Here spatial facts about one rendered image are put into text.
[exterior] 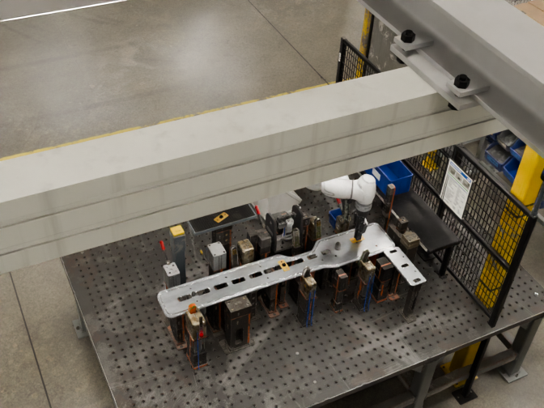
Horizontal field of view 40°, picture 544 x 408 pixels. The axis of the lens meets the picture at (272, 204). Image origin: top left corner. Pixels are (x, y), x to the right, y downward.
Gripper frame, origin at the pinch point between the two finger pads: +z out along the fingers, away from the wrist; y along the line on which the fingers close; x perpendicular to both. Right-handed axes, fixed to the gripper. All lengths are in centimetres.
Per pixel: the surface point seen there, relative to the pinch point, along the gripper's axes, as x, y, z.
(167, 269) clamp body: -107, -17, 1
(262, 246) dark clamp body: -52, -16, 4
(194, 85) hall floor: 29, -331, 106
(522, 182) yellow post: 58, 49, -58
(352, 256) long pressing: -7.9, 8.6, 6.6
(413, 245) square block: 27.0, 16.9, 4.3
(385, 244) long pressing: 14.3, 8.4, 6.5
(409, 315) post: 16, 39, 35
